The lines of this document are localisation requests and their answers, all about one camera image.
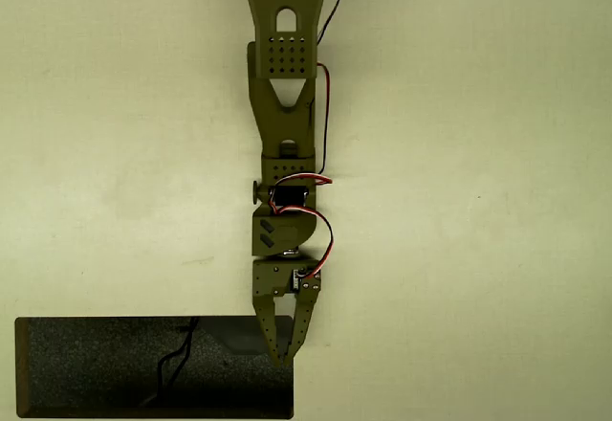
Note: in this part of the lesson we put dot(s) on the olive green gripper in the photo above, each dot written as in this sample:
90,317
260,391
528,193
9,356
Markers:
273,279

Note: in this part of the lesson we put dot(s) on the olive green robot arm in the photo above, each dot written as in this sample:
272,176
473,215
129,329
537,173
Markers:
284,124

